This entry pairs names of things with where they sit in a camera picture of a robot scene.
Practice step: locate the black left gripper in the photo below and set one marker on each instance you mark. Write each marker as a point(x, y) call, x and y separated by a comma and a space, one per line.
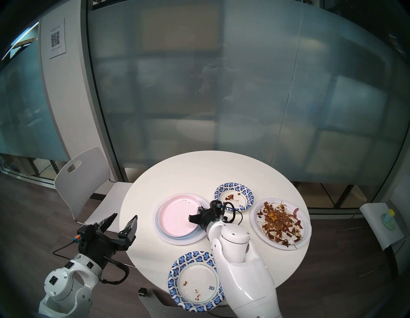
point(96, 245)

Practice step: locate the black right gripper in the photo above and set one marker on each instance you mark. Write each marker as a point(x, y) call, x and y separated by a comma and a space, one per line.
point(213, 214)

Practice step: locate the light blue plate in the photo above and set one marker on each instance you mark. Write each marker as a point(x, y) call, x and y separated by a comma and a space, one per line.
point(193, 235)

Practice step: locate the pink plate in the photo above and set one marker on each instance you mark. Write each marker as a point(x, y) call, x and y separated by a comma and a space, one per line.
point(176, 218)

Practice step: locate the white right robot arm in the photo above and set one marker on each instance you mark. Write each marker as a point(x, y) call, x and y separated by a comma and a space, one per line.
point(243, 282)

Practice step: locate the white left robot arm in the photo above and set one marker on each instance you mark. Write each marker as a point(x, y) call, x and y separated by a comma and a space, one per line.
point(61, 282)

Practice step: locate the plain white paper plate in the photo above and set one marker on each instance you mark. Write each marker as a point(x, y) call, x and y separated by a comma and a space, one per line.
point(179, 242)

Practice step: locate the small blue patterned paper bowl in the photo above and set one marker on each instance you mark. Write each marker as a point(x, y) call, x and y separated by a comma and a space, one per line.
point(221, 195)

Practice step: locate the few brown food scraps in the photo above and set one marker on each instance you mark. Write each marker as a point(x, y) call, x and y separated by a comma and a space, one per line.
point(229, 197)

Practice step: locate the large blue patterned paper plate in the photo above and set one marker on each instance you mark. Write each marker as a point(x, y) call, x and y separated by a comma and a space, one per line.
point(195, 280)

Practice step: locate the brown orange food scraps pile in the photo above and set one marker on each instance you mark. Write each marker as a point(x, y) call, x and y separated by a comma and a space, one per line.
point(278, 221)

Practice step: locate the white paper plate with leftovers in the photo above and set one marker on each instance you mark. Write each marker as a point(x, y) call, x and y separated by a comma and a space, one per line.
point(306, 230)

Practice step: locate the white chair with black legs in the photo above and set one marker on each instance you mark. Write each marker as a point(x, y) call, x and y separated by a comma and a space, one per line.
point(381, 227)

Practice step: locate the green bottle with yellow cap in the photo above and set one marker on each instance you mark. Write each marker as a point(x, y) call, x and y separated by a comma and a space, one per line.
point(388, 219)

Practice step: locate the paper sign with QR code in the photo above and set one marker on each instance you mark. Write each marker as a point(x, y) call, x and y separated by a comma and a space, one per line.
point(57, 38)

